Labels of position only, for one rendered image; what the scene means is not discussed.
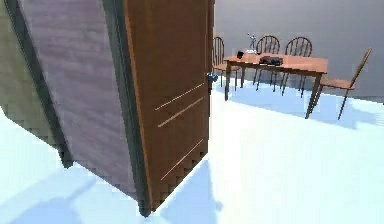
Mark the brown wooden room door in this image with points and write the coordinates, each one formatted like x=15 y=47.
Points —
x=170 y=100

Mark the brown wooden spindle-back chair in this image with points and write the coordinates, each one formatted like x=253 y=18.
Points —
x=268 y=45
x=299 y=47
x=219 y=55
x=346 y=82

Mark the small black cup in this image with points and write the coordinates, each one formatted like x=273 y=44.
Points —
x=240 y=54

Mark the silver statuette on white base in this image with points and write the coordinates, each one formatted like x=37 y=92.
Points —
x=252 y=43

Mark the flat black box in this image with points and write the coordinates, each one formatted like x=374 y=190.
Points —
x=271 y=60

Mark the brown wooden dining table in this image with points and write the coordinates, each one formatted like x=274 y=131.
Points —
x=293 y=64

